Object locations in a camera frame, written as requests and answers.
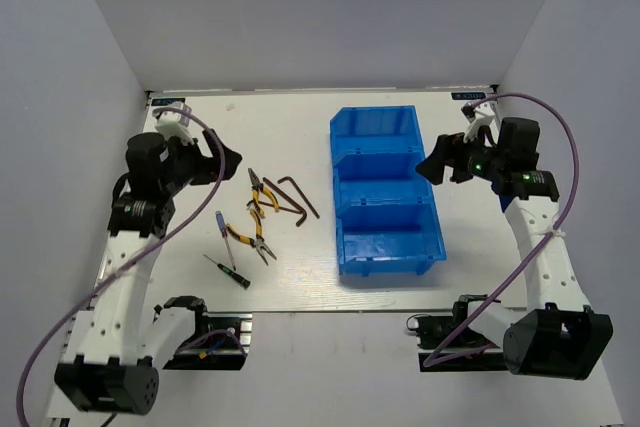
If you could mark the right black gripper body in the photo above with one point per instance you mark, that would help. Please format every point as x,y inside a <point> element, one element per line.
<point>471,159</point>

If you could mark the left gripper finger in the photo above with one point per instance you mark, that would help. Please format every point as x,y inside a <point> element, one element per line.
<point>212,140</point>
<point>230,159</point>

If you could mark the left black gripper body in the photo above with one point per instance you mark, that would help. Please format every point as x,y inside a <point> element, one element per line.
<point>189,165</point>

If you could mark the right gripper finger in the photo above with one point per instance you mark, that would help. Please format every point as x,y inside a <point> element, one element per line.
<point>432,168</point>
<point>443,144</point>

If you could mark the yellow-handled pliers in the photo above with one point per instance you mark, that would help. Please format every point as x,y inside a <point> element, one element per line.
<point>258,188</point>
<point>257,242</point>

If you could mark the small brown hex key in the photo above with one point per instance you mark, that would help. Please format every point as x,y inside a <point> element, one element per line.
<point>280,207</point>

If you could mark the blue-handled screwdriver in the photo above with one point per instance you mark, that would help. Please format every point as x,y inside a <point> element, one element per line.
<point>225,235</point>

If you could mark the large brown hex key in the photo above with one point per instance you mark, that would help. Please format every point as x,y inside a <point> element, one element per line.
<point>303,196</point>

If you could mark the black green-ringed screwdriver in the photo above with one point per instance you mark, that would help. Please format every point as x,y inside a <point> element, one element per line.
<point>237,278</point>

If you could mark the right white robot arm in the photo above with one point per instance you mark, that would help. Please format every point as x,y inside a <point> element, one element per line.
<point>539,316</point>

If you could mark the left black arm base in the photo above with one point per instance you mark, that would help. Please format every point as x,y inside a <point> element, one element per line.
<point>221,342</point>

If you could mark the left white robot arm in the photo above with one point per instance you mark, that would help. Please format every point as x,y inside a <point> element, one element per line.
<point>116,366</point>

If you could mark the right dark corner label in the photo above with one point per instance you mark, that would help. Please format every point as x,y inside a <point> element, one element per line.
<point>468,96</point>

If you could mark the dark corner label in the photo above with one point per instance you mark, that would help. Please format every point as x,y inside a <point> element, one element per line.
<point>161,102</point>
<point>468,96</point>

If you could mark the blue three-compartment bin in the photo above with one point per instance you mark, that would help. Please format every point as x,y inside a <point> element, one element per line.
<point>386,214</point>

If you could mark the left dark corner label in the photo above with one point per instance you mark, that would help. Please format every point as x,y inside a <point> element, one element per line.
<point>161,102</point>

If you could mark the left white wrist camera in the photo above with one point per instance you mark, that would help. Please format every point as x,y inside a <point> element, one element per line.
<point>174,124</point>

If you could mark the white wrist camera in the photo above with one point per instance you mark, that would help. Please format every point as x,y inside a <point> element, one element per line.
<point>480,116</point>
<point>174,124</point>

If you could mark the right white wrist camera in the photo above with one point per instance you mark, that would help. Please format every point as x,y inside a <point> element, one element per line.
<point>480,116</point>

